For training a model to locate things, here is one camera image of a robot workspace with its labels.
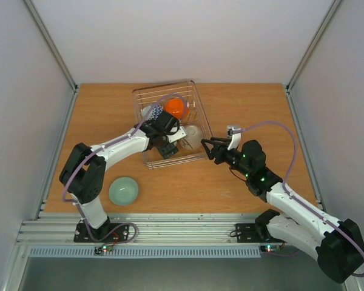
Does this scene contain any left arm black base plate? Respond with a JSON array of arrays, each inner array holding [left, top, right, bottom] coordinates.
[[73, 223, 130, 243]]

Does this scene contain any red blue patterned bowl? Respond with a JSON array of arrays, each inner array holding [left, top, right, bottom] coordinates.
[[141, 104, 163, 122]]

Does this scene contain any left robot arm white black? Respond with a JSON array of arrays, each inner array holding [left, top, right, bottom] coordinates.
[[59, 111, 187, 241]]

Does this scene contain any left controller board with leds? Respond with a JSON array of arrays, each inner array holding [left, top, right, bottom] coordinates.
[[93, 246, 113, 255]]

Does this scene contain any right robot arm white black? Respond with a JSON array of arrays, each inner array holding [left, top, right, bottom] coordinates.
[[201, 138, 364, 284]]

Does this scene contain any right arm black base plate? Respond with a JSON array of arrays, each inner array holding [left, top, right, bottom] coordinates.
[[235, 223, 283, 244]]

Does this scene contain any controller board with leds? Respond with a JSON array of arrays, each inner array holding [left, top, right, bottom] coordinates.
[[93, 246, 113, 255], [260, 245, 281, 253]]

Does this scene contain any steel wire dish rack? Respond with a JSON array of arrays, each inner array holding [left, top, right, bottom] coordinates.
[[132, 80, 212, 169]]

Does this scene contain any right controller board with leds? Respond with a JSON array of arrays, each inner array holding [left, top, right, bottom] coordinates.
[[260, 245, 281, 253]]

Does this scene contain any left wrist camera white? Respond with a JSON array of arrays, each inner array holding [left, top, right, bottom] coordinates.
[[166, 125, 187, 143]]

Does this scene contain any grey slotted cable duct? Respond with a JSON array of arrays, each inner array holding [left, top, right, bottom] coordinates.
[[29, 246, 261, 259]]

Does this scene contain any aluminium frame post left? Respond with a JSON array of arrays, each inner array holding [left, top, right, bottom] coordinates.
[[22, 0, 79, 92]]

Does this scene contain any pale green bowl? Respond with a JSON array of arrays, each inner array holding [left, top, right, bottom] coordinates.
[[109, 177, 139, 206]]

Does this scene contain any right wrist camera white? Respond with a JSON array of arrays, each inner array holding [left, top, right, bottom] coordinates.
[[227, 125, 241, 151]]

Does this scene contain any aluminium frame post right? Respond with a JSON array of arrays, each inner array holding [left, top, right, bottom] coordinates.
[[285, 0, 343, 92]]

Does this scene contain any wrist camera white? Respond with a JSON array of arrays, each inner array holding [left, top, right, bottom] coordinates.
[[166, 125, 187, 143], [227, 125, 241, 151]]

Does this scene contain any aluminium frame post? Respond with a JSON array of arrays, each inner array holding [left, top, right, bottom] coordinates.
[[22, 0, 79, 92], [285, 0, 343, 92]]

